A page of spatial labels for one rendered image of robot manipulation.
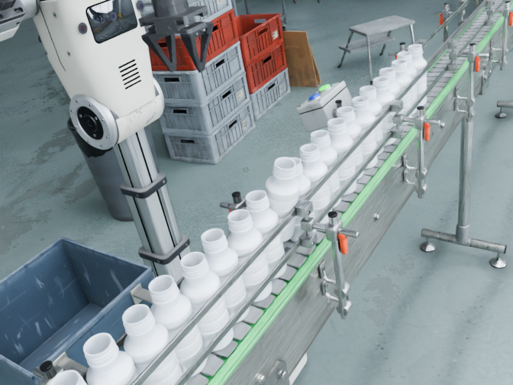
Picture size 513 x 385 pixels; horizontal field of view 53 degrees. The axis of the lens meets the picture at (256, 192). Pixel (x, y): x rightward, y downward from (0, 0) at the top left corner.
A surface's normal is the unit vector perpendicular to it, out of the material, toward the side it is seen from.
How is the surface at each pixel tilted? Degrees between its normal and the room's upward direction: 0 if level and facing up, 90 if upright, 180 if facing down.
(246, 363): 90
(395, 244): 0
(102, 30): 90
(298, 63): 100
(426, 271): 0
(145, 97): 90
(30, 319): 90
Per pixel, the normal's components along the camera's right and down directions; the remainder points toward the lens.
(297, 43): -0.47, 0.69
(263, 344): 0.82, 0.17
